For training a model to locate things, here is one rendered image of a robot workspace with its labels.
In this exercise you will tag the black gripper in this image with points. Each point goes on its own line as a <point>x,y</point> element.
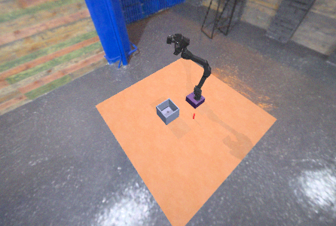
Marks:
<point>169,40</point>

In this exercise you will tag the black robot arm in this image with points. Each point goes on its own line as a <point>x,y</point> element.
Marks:
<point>187,55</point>

